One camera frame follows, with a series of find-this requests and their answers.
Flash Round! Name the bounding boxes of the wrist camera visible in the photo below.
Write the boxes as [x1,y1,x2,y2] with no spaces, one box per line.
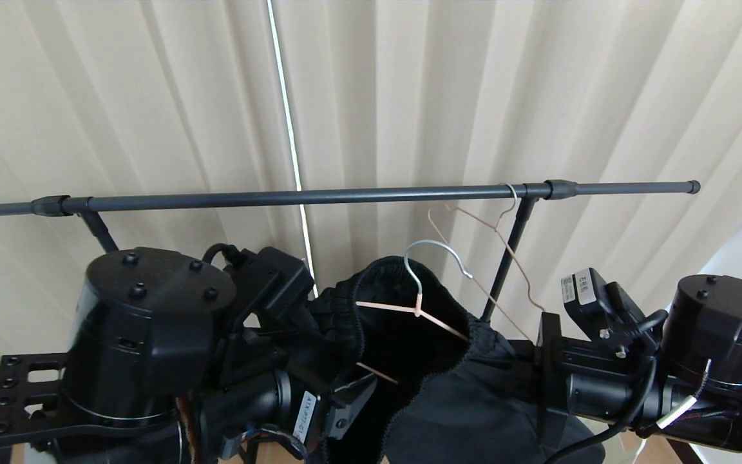
[220,247,315,336]
[560,267,668,359]

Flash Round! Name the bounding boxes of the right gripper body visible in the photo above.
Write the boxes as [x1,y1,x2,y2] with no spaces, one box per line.
[534,311,668,449]

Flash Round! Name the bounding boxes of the pink clothes hanger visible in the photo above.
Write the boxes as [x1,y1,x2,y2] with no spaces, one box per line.
[354,240,475,386]
[427,184,547,343]

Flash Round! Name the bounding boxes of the black shorts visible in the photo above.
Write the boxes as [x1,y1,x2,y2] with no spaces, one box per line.
[310,256,607,464]

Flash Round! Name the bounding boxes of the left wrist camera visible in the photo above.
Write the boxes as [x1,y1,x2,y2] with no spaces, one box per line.
[220,247,315,336]

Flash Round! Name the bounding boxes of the black clothes rack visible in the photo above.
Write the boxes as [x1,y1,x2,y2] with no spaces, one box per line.
[0,179,701,323]

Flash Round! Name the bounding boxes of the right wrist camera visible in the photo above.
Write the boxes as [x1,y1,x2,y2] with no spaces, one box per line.
[560,267,668,359]

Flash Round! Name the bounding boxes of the beige curtain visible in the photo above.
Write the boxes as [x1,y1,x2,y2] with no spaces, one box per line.
[0,0,742,382]

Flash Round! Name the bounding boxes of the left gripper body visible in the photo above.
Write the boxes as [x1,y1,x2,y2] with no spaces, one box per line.
[201,369,379,462]

